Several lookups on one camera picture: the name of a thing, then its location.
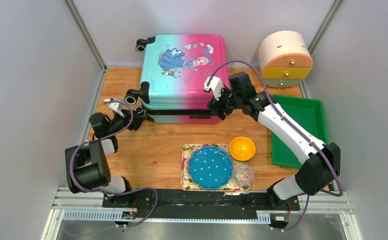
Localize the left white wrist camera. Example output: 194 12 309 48
103 98 126 117

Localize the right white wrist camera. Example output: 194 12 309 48
203 76 225 101

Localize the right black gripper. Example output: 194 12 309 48
206 83 242 121

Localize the orange bowl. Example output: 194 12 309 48
228 136 256 163

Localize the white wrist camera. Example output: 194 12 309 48
203 76 225 101
103 98 126 117

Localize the green plastic tray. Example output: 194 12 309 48
271 94 328 169

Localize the purple cable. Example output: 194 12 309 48
207 59 344 232
68 98 159 229

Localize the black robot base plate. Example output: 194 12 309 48
102 189 300 224

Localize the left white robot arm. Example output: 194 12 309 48
73 106 146 208

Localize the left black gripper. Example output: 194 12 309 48
107 109 147 136

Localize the pink and teal kids suitcase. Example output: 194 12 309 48
124 34 227 124

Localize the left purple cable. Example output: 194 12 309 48
68 98 159 229

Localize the floral rectangular tray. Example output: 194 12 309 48
180 143 251 192

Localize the round pastel mini drawer cabinet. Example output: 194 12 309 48
258 30 313 88

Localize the small clear glass bowl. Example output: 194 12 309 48
233 164 254 187

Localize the blue polka dot plate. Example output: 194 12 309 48
187 146 233 191

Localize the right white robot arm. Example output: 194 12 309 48
203 72 341 210

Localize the aluminium frame rail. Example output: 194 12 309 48
42 187 363 240

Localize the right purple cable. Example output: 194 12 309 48
207 59 344 232

